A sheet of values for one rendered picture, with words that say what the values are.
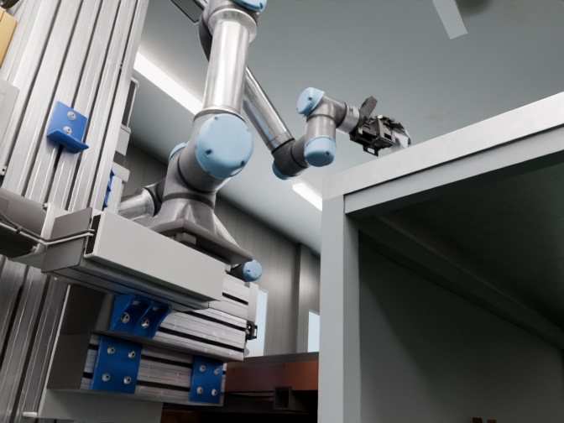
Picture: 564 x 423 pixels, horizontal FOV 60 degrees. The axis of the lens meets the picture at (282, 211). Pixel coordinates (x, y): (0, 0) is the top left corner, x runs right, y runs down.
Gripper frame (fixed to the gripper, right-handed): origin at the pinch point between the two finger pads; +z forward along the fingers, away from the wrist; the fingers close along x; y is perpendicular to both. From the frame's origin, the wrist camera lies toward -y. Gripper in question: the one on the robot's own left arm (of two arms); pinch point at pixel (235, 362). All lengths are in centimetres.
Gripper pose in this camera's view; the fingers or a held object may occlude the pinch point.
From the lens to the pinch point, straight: 193.2
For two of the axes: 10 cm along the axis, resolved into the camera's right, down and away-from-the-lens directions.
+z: -0.5, 9.1, -4.2
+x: 6.7, 3.4, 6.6
